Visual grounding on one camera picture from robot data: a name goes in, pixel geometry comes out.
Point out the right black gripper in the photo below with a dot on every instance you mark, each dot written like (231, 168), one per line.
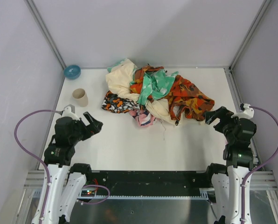
(219, 119)

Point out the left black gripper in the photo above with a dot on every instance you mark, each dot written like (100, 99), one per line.
(88, 127)

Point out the black orange white patterned cloth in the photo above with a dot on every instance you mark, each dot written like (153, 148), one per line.
(115, 104)

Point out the red orange camouflage cloth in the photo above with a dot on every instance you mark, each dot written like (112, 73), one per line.
(183, 100)

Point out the cream cloth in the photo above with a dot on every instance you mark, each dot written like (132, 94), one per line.
(167, 97)

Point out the pink navy patterned cloth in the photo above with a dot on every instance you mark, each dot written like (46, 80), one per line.
(143, 117)

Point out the teal white cloth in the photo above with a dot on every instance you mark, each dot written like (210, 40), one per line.
(140, 85)

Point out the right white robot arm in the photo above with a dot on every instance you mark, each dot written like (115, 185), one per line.
(231, 181)

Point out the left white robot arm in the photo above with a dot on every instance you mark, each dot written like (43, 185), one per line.
(62, 180)

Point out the beige cup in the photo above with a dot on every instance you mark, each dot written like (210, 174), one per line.
(80, 97)

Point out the blue bowl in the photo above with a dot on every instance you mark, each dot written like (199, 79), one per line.
(72, 72)

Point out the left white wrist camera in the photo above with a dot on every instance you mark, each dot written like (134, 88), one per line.
(69, 111)

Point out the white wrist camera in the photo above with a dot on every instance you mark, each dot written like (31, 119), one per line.
(246, 112)
(69, 111)

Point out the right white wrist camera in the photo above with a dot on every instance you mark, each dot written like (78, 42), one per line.
(246, 112)

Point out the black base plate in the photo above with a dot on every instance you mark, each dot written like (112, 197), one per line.
(148, 183)

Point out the grey cable duct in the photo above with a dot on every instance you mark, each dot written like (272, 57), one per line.
(202, 195)

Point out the right aluminium frame post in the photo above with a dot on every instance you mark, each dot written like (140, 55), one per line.
(264, 8)

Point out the aluminium frame post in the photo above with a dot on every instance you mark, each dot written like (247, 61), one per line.
(264, 8)
(44, 30)

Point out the left aluminium frame post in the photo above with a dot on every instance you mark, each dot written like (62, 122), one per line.
(44, 30)

